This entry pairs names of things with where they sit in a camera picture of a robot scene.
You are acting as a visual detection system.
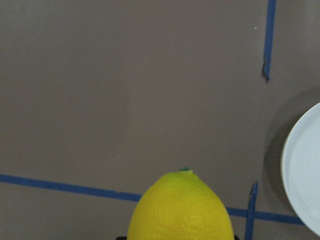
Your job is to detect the yellow lemon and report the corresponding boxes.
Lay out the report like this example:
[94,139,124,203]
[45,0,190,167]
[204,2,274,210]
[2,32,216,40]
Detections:
[127,167,235,240]

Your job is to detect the white plate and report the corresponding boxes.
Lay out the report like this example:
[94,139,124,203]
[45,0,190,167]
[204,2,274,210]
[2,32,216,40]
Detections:
[280,103,320,236]

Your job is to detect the brown paper table cover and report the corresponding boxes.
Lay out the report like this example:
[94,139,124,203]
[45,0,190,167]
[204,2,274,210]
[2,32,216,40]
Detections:
[0,0,320,240]

